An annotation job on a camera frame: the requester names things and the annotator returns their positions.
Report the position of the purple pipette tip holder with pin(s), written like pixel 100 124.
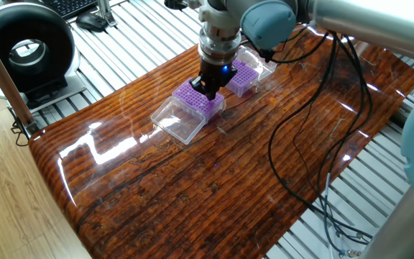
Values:
pixel 182 124
pixel 243 79

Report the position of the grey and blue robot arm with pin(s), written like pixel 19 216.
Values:
pixel 272 18

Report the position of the glossy wood grain mat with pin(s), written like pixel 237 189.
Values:
pixel 214 180

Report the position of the black computer keyboard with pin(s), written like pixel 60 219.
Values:
pixel 74 6

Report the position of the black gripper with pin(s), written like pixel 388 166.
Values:
pixel 218 73

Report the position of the black computer mouse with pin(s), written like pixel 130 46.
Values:
pixel 92 21

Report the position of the white wrist adapter housing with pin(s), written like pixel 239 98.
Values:
pixel 210 11

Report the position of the silver ribbed wrist flange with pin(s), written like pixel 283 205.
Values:
pixel 218 43

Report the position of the brown wooden post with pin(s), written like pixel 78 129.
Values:
pixel 6 86

